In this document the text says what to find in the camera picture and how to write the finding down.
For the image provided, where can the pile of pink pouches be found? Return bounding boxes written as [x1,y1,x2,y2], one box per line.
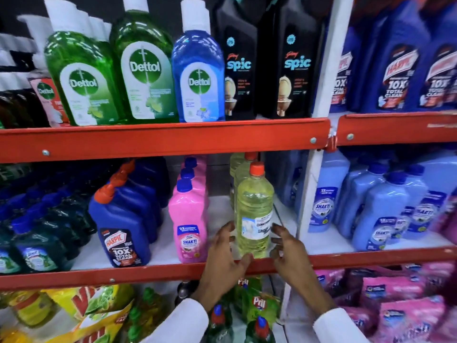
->
[315,261,457,343]

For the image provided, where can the pink cleaner bottle blue cap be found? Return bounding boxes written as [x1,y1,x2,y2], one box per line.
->
[182,156,208,175]
[168,179,209,264]
[177,167,209,198]

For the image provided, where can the white shelf upright post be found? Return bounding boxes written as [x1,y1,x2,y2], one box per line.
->
[278,0,355,320]

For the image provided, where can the yellow dishwash bottle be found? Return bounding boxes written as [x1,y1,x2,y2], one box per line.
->
[6,290,58,328]

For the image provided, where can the person's left forearm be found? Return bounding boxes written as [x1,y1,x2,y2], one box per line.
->
[141,293,215,343]

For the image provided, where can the person's left hand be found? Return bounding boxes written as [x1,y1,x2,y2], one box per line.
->
[191,221,254,312]

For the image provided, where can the black toilet cleaner bottle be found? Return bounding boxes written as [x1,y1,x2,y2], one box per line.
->
[256,0,326,120]
[212,0,260,121]

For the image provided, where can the dark bottle red cap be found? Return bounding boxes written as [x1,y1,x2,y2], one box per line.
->
[244,315,276,343]
[204,303,235,343]

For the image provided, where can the green dishwash bottle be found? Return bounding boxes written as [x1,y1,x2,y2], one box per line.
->
[123,287,169,343]

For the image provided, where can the person's right hand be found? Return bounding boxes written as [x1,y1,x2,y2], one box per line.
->
[269,223,331,308]

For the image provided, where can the group of light blue bottles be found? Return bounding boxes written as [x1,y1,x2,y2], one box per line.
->
[308,148,457,252]

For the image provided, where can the yellow dishwash refill pouch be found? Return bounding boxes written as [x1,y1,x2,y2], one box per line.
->
[71,302,135,343]
[43,284,135,320]

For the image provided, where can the green dishwash refill pouch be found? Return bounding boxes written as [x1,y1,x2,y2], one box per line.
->
[246,292,281,328]
[233,276,263,313]

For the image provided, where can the dark round bottle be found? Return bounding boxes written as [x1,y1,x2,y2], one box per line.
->
[174,280,200,307]

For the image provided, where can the blue toilet cleaner orange cap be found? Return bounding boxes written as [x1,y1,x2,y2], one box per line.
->
[121,158,171,226]
[107,171,160,244]
[88,183,153,268]

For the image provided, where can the brown bottle red white label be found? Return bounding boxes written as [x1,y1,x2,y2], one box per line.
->
[29,77,70,127]

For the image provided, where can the row of white-capped bottles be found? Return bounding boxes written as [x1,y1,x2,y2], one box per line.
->
[16,10,113,44]

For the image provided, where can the dark blue toilet cleaner bottle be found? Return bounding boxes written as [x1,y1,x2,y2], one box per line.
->
[359,0,433,114]
[414,1,457,112]
[329,26,363,113]

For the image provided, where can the green disinfectant bottle white cap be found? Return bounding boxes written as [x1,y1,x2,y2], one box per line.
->
[44,0,121,126]
[109,0,179,125]

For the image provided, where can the yellow liquid bottle orange cap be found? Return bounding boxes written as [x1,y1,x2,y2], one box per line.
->
[234,152,258,191]
[229,152,246,211]
[234,162,275,260]

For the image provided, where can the long red metal shelf beam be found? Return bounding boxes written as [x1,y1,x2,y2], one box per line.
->
[0,246,457,292]

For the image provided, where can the blue disinfectant bottle white cap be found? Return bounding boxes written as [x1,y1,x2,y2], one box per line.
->
[171,0,226,123]

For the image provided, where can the person's right forearm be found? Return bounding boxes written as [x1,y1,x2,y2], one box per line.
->
[303,296,369,343]

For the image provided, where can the group of dark green bottles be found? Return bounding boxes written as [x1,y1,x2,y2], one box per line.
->
[0,162,98,276]

